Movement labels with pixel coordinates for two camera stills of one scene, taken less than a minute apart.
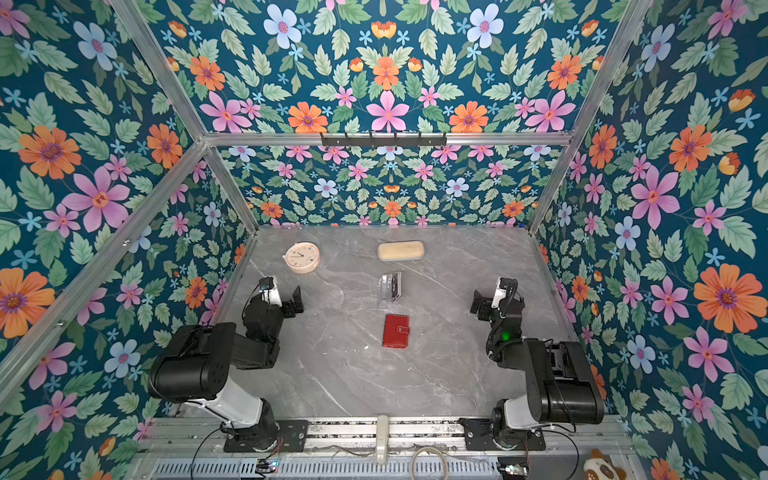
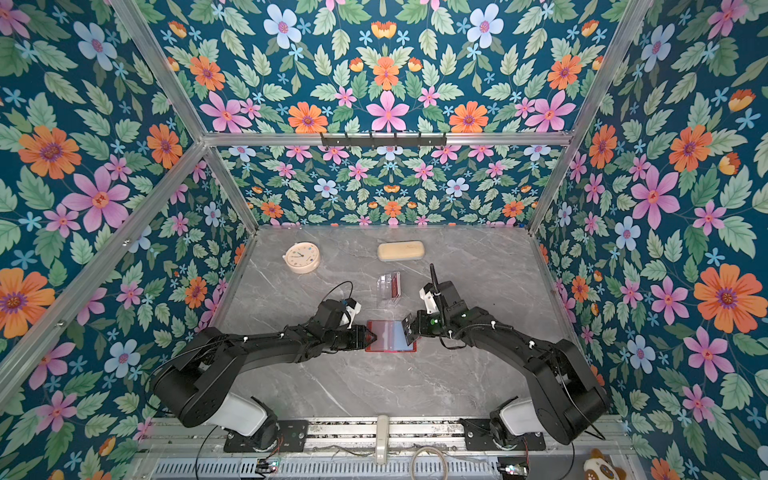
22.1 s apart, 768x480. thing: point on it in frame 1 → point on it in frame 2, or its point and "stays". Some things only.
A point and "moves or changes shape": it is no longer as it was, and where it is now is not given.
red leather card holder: [396, 331] moves or changes shape
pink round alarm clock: [302, 257] stays
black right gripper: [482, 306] → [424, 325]
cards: [396, 286] stays
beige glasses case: [392, 251] stays
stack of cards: [389, 289] stays
